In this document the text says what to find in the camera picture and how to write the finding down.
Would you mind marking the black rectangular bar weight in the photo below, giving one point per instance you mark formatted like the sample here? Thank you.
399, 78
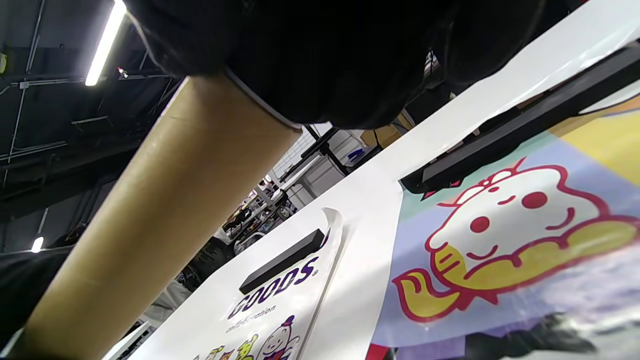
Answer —
280, 262
525, 130

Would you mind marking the white plastic tube cap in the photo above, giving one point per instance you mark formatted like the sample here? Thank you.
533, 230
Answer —
262, 106

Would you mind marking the person's right hand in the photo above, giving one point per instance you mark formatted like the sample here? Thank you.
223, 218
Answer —
325, 60

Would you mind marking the small ceiling light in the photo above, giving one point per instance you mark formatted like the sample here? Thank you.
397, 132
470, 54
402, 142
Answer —
37, 244

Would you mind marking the white poster purple lettering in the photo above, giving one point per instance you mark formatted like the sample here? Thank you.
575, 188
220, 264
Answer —
320, 260

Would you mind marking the cardboard box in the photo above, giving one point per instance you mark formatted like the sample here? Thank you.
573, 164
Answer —
387, 132

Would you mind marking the colourful cartoon poster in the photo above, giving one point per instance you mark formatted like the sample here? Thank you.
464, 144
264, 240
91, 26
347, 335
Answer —
500, 235

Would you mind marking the long ceiling strip light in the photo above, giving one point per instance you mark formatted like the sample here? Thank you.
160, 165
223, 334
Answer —
106, 42

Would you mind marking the brown cardboard mailing tube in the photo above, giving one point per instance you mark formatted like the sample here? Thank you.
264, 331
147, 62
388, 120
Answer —
165, 215

